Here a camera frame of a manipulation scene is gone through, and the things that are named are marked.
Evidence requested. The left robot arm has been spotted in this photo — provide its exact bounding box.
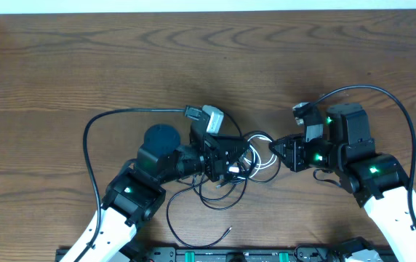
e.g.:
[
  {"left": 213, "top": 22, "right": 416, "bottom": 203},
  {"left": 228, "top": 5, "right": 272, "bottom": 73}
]
[{"left": 63, "top": 123, "right": 249, "bottom": 262}]

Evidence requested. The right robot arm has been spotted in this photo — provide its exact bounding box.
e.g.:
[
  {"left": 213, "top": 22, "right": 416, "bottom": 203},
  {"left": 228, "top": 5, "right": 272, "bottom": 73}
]
[{"left": 269, "top": 103, "right": 416, "bottom": 261}]

